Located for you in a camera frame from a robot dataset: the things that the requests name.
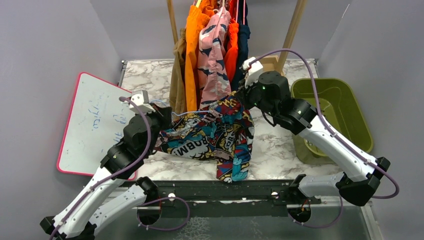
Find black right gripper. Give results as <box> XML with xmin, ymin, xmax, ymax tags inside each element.
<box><xmin>236</xmin><ymin>73</ymin><xmax>278</xmax><ymax>118</ymax></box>

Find colourful comic print shorts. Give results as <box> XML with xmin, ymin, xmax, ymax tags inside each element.
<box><xmin>154</xmin><ymin>92</ymin><xmax>255</xmax><ymax>183</ymax></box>

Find navy blue shorts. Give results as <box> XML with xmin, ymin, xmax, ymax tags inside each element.
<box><xmin>231</xmin><ymin>0</ymin><xmax>251</xmax><ymax>91</ymax></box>

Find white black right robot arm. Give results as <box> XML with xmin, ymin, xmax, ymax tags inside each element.
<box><xmin>235</xmin><ymin>71</ymin><xmax>391</xmax><ymax>207</ymax></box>

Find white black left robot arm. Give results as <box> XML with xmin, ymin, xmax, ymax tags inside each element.
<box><xmin>40</xmin><ymin>103</ymin><xmax>172</xmax><ymax>240</ymax></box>

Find tan brown shorts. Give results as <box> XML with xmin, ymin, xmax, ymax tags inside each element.
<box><xmin>169</xmin><ymin>28</ymin><xmax>187</xmax><ymax>115</ymax></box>

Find pink shark print shorts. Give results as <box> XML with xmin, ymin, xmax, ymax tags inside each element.
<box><xmin>197</xmin><ymin>6</ymin><xmax>231</xmax><ymax>108</ymax></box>

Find red orange shorts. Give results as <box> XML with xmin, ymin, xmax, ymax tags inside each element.
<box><xmin>224</xmin><ymin>0</ymin><xmax>239</xmax><ymax>83</ymax></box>

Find pink framed whiteboard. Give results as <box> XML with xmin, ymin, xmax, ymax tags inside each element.
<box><xmin>56</xmin><ymin>72</ymin><xmax>135</xmax><ymax>176</ymax></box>

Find olive green plastic basket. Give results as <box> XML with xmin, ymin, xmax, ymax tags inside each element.
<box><xmin>292</xmin><ymin>78</ymin><xmax>374</xmax><ymax>165</ymax></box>

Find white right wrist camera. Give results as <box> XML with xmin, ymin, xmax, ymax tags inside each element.
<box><xmin>241</xmin><ymin>57</ymin><xmax>264</xmax><ymax>88</ymax></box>

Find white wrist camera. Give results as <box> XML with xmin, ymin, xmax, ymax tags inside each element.
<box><xmin>128</xmin><ymin>90</ymin><xmax>156</xmax><ymax>114</ymax></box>
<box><xmin>241</xmin><ymin>57</ymin><xmax>264</xmax><ymax>88</ymax></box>

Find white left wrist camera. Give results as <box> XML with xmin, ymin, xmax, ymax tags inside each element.
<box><xmin>128</xmin><ymin>90</ymin><xmax>156</xmax><ymax>114</ymax></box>

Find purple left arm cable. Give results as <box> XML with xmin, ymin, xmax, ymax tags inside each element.
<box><xmin>47</xmin><ymin>96</ymin><xmax>191</xmax><ymax>240</ymax></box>

